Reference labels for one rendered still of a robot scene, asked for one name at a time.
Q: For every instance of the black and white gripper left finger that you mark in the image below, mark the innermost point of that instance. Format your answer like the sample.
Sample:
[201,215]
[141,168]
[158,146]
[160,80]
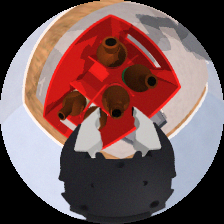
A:
[83,143]

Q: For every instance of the red crate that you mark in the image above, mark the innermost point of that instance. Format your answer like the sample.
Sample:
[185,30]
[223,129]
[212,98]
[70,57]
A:
[77,70]

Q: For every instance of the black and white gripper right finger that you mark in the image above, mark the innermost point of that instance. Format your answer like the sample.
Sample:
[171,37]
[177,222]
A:
[152,141]

